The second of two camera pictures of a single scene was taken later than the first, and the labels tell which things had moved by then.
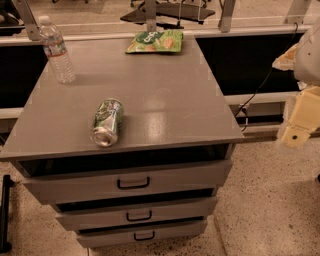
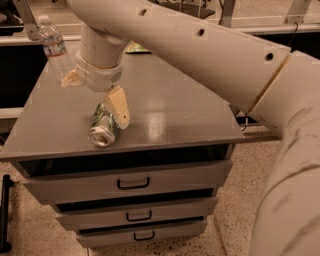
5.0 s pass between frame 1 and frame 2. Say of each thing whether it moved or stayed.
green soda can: stayed
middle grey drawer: stayed
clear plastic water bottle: stayed
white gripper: moved
